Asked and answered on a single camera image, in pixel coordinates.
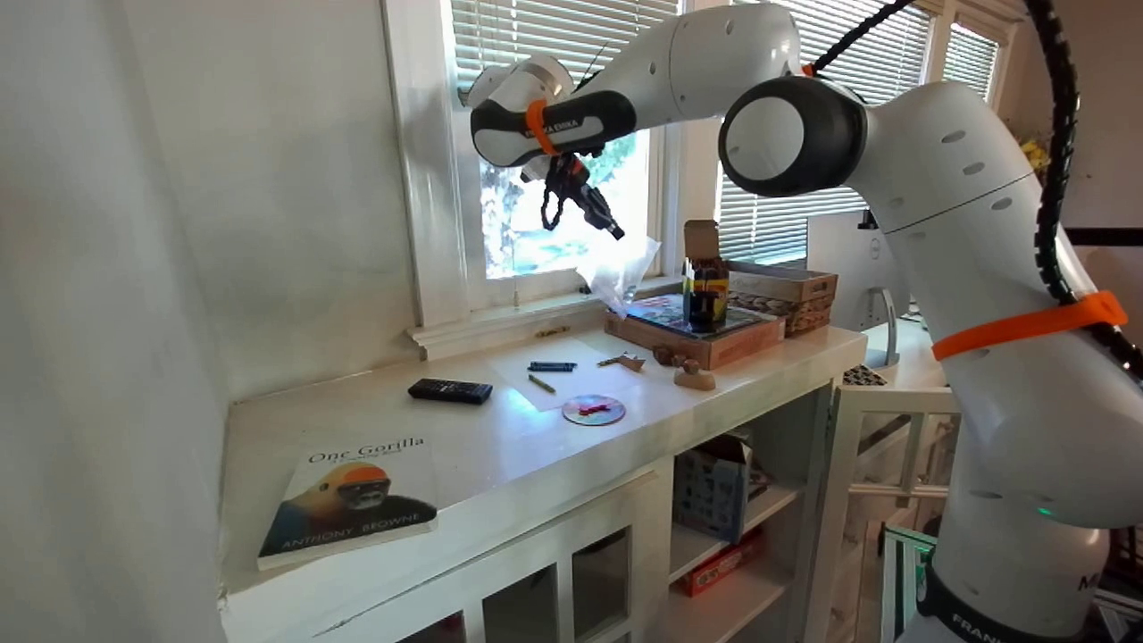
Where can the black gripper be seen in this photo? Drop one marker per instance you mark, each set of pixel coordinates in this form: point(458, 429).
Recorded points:
point(570, 185)

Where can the clear plastic bag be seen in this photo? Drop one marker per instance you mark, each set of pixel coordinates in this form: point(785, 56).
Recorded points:
point(614, 270)

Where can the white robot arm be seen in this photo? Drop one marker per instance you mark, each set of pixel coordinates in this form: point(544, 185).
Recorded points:
point(1048, 386)

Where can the open cardboard box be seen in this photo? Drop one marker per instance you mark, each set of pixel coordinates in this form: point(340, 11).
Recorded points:
point(700, 242)

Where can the small brown toy piece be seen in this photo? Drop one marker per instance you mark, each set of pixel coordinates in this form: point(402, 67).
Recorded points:
point(629, 361)

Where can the wooden tray box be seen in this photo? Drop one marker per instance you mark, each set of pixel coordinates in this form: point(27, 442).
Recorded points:
point(662, 324)

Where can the blue marker pen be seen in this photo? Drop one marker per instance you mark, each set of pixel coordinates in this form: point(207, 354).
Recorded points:
point(550, 366)

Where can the small wooden figurine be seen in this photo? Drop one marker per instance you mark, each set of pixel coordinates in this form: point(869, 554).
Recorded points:
point(694, 382)

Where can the white window blinds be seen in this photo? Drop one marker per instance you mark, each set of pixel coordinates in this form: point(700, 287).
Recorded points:
point(581, 35)

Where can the woven wooden box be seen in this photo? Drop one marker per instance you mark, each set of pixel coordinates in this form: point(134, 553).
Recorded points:
point(797, 298)

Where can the black remote control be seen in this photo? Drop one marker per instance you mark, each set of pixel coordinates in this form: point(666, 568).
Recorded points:
point(450, 391)

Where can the white cabinet shelf unit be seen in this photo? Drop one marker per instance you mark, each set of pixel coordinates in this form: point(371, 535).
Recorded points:
point(547, 529)

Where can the blue storage crate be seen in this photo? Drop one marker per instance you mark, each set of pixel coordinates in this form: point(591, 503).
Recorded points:
point(710, 486)

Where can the red box on shelf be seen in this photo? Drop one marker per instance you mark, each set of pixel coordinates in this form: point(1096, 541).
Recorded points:
point(706, 577)

